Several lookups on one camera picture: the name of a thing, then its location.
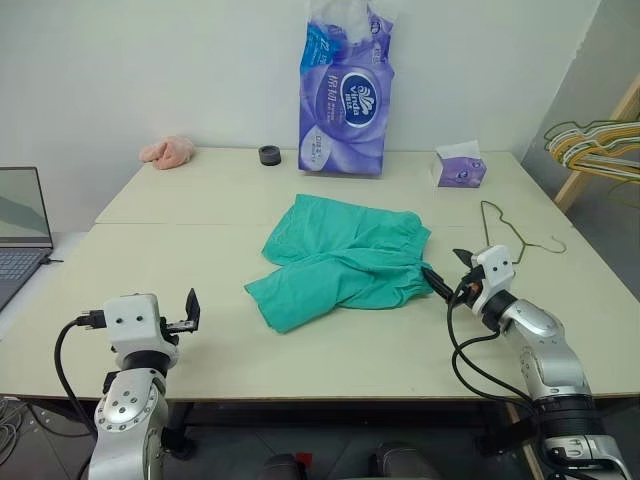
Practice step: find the small purple tissue box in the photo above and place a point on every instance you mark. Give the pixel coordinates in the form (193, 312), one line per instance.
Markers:
(462, 170)

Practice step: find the wooden table leg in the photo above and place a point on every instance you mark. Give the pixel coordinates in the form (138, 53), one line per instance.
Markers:
(525, 440)

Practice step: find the dark rounded shape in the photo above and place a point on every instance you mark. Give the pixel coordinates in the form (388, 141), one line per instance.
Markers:
(405, 462)

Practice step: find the grey laptop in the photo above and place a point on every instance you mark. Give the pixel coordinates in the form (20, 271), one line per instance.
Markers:
(20, 225)

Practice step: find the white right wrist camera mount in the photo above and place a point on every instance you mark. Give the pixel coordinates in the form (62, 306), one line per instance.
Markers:
(495, 272)

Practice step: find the pink cloth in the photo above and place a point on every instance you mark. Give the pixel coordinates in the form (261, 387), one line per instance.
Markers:
(167, 152)

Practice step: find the green shorts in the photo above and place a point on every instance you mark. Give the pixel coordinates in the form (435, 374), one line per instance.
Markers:
(340, 255)

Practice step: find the small red object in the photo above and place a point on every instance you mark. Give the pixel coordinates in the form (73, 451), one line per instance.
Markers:
(303, 458)

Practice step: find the black table frame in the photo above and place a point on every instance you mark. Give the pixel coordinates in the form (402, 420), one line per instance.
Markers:
(180, 430)

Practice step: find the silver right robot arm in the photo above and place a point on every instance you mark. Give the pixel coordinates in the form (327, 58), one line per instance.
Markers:
(550, 350)

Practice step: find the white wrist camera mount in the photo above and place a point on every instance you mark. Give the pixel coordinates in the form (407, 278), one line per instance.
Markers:
(495, 272)
(132, 320)

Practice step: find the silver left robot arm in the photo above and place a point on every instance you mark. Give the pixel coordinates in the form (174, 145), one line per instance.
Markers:
(127, 415)

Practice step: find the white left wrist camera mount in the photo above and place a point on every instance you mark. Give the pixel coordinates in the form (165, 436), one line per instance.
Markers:
(132, 320)

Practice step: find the black round cap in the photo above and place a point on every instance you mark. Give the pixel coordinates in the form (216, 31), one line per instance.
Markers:
(269, 156)

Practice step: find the purple tissue roll pack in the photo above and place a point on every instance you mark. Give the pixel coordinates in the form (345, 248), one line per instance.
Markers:
(345, 115)

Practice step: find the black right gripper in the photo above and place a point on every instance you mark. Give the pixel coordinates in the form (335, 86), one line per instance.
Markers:
(470, 290)

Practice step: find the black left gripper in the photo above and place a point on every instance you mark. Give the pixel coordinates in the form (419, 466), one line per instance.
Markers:
(180, 328)

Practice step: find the wooden hanger rack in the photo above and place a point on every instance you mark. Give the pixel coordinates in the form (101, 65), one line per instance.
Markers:
(575, 185)

